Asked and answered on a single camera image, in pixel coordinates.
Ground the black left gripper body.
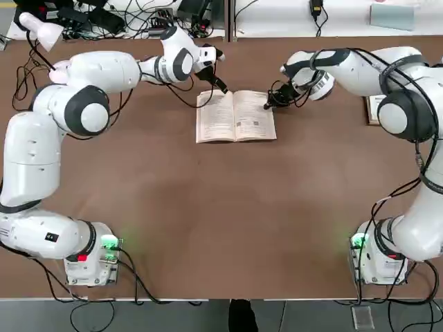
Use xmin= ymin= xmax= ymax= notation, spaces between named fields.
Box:
xmin=195 ymin=64 xmax=218 ymax=84

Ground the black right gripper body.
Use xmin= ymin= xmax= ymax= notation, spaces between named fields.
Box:
xmin=276 ymin=80 xmax=305 ymax=104

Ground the paperback book with white pages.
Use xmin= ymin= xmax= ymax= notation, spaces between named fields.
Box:
xmin=195 ymin=89 xmax=278 ymax=145

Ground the green cover book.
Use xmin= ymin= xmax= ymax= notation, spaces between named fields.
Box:
xmin=362 ymin=95 xmax=383 ymax=126

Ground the small electronics board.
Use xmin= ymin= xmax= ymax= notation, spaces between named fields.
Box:
xmin=147 ymin=8 xmax=176 ymax=35

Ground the black power adapter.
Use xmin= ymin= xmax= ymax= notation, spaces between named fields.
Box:
xmin=309 ymin=0 xmax=325 ymax=19

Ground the pale teal folder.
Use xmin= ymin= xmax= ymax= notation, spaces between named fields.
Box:
xmin=368 ymin=3 xmax=415 ymax=33

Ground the black flat box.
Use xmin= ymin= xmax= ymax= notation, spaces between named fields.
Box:
xmin=57 ymin=5 xmax=126 ymax=35

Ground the white desk lamp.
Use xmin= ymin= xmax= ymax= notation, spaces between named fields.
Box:
xmin=18 ymin=12 xmax=71 ymax=85

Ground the metal floor outlet cover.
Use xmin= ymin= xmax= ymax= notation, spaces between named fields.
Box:
xmin=350 ymin=305 xmax=376 ymax=330

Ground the aluminium table post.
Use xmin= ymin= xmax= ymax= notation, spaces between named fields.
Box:
xmin=223 ymin=0 xmax=240 ymax=43

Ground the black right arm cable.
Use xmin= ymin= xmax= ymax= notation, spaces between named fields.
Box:
xmin=268 ymin=46 xmax=443 ymax=332

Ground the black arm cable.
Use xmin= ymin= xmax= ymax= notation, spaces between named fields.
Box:
xmin=0 ymin=67 xmax=226 ymax=332
xmin=268 ymin=46 xmax=443 ymax=332

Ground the black lamp cable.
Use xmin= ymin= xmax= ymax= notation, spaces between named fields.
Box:
xmin=12 ymin=37 xmax=53 ymax=112

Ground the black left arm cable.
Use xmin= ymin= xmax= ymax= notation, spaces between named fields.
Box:
xmin=0 ymin=67 xmax=226 ymax=332

